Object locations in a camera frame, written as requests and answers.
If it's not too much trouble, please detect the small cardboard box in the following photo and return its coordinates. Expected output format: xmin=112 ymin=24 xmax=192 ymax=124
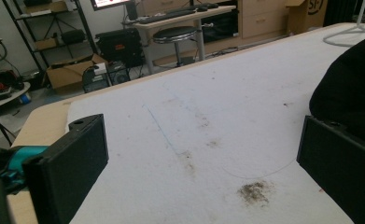
xmin=35 ymin=36 xmax=60 ymax=51

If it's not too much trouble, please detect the printed cardboard box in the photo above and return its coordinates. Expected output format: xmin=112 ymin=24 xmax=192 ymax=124
xmin=285 ymin=0 xmax=330 ymax=35

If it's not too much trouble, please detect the black metal shelf rack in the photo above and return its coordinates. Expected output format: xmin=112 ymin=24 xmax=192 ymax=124
xmin=2 ymin=0 xmax=99 ymax=73

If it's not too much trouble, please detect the computer monitor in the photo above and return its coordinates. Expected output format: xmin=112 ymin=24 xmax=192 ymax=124
xmin=90 ymin=0 xmax=139 ymax=21

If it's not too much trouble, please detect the white felt mat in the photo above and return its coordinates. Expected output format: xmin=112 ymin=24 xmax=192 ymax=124
xmin=67 ymin=22 xmax=365 ymax=224

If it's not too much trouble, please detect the open cardboard box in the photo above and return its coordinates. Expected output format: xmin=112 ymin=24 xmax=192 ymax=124
xmin=46 ymin=53 xmax=109 ymax=95

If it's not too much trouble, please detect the round white side table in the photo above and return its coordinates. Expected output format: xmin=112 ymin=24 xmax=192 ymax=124
xmin=0 ymin=81 xmax=32 ymax=110

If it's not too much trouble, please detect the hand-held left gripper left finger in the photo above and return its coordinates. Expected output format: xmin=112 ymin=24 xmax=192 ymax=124
xmin=22 ymin=113 xmax=109 ymax=224

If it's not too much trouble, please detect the white metal stand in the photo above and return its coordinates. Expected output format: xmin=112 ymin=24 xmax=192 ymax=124
xmin=322 ymin=0 xmax=365 ymax=49

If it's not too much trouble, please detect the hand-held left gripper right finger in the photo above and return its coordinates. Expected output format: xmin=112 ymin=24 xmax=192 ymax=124
xmin=296 ymin=115 xmax=365 ymax=224

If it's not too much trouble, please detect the black bag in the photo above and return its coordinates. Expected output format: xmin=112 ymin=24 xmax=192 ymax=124
xmin=61 ymin=29 xmax=87 ymax=45

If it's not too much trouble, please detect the light wooden desk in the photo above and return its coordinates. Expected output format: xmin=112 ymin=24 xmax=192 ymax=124
xmin=122 ymin=4 xmax=237 ymax=75

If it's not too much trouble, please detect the black equipment case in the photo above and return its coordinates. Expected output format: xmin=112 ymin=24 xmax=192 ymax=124
xmin=95 ymin=28 xmax=146 ymax=68

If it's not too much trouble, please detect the black cloth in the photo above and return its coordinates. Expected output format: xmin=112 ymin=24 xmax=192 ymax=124
xmin=309 ymin=32 xmax=365 ymax=148

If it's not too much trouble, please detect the black round stool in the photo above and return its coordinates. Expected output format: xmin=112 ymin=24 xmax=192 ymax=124
xmin=152 ymin=26 xmax=200 ymax=68

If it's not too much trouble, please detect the black keyboard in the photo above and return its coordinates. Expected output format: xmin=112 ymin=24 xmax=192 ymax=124
xmin=137 ymin=8 xmax=199 ymax=25

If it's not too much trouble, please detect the wooden drawer cabinet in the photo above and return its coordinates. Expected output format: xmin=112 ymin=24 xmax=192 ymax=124
xmin=237 ymin=0 xmax=292 ymax=40

